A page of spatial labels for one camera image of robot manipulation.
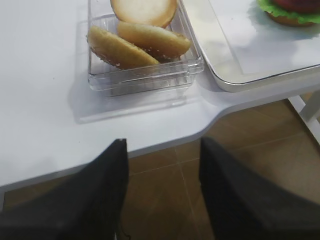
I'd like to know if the front right bun half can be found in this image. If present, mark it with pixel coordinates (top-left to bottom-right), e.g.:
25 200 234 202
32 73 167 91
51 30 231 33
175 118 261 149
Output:
117 21 191 59

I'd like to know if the clear plastic bun container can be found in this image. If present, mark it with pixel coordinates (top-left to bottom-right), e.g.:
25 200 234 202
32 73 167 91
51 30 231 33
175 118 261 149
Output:
88 0 205 98

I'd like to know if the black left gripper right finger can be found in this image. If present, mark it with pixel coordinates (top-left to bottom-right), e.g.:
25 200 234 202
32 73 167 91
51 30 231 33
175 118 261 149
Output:
199 137 320 240

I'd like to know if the large upright bun half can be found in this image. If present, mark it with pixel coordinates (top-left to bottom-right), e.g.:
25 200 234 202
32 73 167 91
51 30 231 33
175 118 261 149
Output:
110 0 178 28

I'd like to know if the green lettuce leaf on tray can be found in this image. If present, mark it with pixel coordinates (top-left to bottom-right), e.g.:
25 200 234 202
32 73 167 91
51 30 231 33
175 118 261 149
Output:
256 0 320 24

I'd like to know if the red tomato slice on tray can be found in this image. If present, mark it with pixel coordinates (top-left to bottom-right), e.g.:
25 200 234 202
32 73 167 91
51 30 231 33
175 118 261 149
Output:
272 0 320 14

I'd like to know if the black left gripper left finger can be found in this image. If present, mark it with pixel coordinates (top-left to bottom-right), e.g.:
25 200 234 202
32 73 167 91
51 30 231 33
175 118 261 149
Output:
0 139 129 240

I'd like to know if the front left bun half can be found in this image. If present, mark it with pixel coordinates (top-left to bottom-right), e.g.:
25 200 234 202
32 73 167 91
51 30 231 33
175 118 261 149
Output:
87 25 160 70

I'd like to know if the white table leg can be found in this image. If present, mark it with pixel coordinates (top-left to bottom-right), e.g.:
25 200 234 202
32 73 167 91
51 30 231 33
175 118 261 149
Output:
288 90 320 132

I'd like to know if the bottom bun under lettuce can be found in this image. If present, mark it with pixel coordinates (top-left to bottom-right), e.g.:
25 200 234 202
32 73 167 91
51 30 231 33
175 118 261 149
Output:
265 12 315 27

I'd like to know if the white rectangular serving tray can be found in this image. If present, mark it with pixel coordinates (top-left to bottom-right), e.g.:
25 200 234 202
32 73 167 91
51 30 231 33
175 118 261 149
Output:
183 0 320 92

